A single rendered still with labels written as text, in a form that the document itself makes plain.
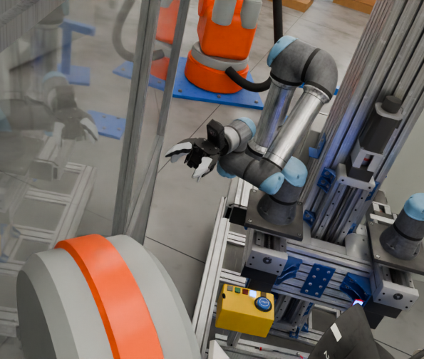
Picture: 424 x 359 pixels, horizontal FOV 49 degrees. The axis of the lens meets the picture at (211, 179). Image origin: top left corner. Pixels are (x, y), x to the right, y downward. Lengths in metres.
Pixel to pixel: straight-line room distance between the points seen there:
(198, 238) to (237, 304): 1.75
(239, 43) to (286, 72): 3.23
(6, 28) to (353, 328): 0.89
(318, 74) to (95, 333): 1.34
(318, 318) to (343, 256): 0.82
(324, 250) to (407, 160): 1.17
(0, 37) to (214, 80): 4.53
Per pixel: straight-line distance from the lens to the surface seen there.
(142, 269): 0.26
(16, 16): 0.36
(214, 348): 0.97
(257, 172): 1.44
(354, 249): 2.00
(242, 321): 1.45
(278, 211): 1.77
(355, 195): 1.88
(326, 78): 1.51
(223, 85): 4.87
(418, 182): 3.06
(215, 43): 4.74
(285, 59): 1.56
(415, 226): 1.86
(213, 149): 1.30
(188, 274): 2.92
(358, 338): 1.07
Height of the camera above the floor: 2.15
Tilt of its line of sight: 36 degrees down
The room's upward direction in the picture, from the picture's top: 16 degrees clockwise
